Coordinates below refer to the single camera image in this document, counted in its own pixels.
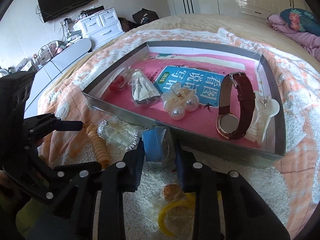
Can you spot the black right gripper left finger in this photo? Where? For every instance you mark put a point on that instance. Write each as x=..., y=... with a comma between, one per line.
x=76, y=203

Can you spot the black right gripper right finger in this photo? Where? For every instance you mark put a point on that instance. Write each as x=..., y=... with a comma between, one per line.
x=226, y=205

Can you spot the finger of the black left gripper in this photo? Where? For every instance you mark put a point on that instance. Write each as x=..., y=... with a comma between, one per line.
x=44, y=124

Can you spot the clear bag with silver chain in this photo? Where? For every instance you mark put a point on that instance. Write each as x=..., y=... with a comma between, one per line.
x=119, y=134

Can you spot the blue small box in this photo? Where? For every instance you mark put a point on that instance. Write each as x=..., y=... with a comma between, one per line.
x=155, y=146

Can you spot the clear bag with necklace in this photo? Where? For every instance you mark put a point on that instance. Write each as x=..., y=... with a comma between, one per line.
x=144, y=93

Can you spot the clear bag red beads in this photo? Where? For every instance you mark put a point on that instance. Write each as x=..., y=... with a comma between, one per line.
x=120, y=81

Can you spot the pearl bow hair accessory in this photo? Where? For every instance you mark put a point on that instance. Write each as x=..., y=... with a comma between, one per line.
x=179, y=100

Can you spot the cream claw hair clip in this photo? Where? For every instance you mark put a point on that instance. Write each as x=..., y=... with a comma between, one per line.
x=265, y=109

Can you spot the orange white plaid towel blanket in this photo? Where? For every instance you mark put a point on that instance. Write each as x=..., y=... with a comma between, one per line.
x=290, y=186

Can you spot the green sleeve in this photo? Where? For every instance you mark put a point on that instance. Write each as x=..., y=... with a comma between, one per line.
x=36, y=221

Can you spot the grey cardboard box tray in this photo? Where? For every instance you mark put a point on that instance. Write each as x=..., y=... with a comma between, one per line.
x=242, y=150

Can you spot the pink Chinese workbook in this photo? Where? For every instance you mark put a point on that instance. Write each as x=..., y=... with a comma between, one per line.
x=201, y=73

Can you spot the white drawer cabinet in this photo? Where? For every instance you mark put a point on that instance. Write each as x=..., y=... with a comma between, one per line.
x=101, y=27

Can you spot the black bag on floor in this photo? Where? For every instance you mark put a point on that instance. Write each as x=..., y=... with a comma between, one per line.
x=145, y=16

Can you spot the pink purple quilt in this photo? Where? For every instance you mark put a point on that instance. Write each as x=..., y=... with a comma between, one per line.
x=308, y=41

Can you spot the beige bed cover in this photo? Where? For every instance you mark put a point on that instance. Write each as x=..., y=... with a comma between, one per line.
x=225, y=25

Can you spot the blue floral pillow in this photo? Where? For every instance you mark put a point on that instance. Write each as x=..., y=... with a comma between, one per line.
x=301, y=20

